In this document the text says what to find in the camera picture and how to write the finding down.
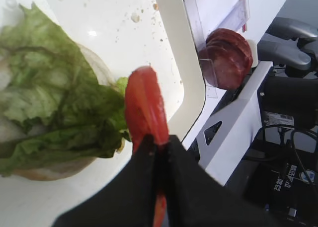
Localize white patty pusher block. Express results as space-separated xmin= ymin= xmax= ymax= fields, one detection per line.
xmin=246 ymin=39 xmax=259 ymax=71

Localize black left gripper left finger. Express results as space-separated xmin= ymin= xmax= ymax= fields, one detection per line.
xmin=54 ymin=135 xmax=157 ymax=227

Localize clear right long rail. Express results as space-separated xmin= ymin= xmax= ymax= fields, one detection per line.
xmin=183 ymin=0 xmax=224 ymax=99

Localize white table frame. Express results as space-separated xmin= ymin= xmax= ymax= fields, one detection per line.
xmin=182 ymin=62 xmax=273 ymax=185

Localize bun bottom on tray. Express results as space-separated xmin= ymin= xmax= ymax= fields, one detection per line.
xmin=0 ymin=42 xmax=125 ymax=182

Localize dark meat patty slices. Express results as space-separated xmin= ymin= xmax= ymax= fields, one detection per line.
xmin=198 ymin=28 xmax=253 ymax=90

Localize green lettuce leaf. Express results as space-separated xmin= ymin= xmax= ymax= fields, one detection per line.
xmin=0 ymin=2 xmax=132 ymax=177

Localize white metal tray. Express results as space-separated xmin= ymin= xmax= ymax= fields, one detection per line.
xmin=0 ymin=0 xmax=205 ymax=227

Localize red tomato slice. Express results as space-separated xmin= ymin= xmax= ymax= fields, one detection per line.
xmin=111 ymin=66 xmax=171 ymax=227

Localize clear patty track holder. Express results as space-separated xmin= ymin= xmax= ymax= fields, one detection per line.
xmin=217 ymin=0 xmax=245 ymax=32

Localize black electronics box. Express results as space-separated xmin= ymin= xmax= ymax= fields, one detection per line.
xmin=243 ymin=164 xmax=318 ymax=223

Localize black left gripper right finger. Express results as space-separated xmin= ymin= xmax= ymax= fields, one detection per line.
xmin=158 ymin=135 xmax=278 ymax=227

